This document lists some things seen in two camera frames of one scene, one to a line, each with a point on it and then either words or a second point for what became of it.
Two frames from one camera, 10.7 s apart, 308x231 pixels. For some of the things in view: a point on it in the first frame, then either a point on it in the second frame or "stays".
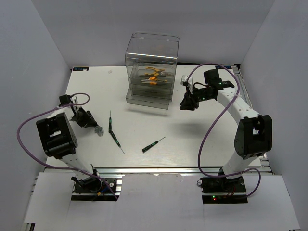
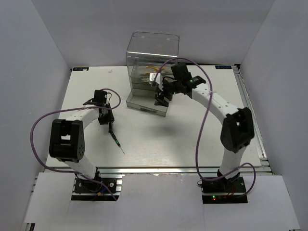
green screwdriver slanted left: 116,140 stays
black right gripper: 186,104 → 161,102
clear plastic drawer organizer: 151,61 stays
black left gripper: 88,121 → 109,118
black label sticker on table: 81,69 stays
